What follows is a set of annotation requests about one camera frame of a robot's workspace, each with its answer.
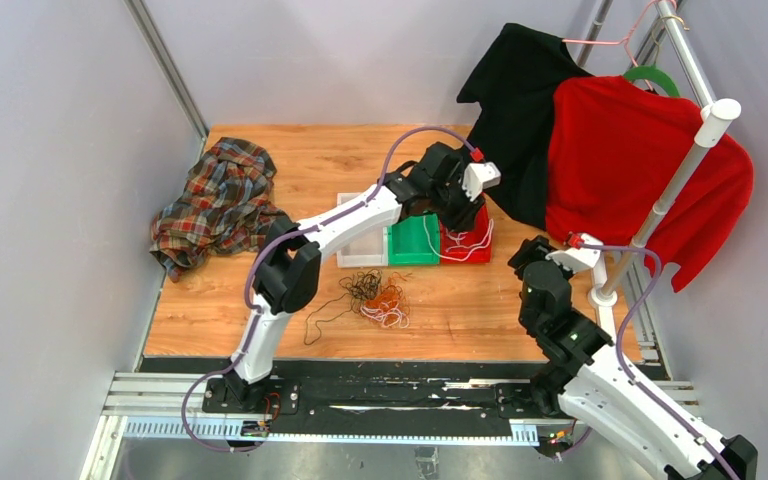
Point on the red plastic bin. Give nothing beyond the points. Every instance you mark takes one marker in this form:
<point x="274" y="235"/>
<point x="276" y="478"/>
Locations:
<point x="468" y="247"/>

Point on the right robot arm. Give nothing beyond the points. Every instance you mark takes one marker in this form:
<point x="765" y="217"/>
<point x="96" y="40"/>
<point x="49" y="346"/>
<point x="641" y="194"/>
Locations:
<point x="589" y="378"/>

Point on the pink wire hanger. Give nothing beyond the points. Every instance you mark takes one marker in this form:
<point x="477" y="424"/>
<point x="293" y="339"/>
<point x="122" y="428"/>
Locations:
<point x="644" y="30"/>

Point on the white translucent plastic bin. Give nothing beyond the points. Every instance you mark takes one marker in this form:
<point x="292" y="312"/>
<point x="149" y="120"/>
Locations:
<point x="368" y="250"/>

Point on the green plastic bin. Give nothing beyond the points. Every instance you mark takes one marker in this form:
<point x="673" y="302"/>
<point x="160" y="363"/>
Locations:
<point x="414" y="241"/>

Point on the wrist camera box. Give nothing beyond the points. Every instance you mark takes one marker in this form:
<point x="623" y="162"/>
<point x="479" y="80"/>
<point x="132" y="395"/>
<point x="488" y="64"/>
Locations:
<point x="582" y="253"/>
<point x="479" y="176"/>

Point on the white clothes rack pole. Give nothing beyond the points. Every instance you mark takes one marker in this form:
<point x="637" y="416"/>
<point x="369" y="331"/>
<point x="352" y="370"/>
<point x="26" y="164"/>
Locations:
<point x="717" y="116"/>

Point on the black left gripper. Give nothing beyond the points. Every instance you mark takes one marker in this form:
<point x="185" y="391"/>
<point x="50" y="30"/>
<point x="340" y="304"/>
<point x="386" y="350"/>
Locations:
<point x="464" y="220"/>

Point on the plaid flannel shirt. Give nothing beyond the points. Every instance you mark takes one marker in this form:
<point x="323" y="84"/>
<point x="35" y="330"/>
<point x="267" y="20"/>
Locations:
<point x="226" y="207"/>

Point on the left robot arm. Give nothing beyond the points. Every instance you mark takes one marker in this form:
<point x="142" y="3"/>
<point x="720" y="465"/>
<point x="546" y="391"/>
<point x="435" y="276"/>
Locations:
<point x="284" y="277"/>

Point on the black t-shirt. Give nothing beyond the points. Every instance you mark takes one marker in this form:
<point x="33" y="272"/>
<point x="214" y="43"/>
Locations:
<point x="514" y="83"/>

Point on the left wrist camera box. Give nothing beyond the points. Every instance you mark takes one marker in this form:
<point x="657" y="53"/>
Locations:
<point x="479" y="176"/>

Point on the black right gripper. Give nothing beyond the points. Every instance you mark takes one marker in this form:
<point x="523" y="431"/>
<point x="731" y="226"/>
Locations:
<point x="534" y="249"/>

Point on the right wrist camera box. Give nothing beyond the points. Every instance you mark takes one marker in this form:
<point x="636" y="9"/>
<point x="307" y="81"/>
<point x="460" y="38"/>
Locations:
<point x="582" y="253"/>

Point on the green clothes hanger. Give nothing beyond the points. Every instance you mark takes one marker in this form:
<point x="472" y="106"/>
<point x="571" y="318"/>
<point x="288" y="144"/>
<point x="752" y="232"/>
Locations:
<point x="654" y="75"/>

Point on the red t-shirt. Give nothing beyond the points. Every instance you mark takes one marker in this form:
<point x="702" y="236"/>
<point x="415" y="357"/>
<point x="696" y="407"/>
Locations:
<point x="613" y="150"/>

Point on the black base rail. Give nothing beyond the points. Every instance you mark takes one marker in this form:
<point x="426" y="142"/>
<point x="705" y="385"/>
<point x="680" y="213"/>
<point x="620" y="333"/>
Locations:
<point x="385" y="398"/>

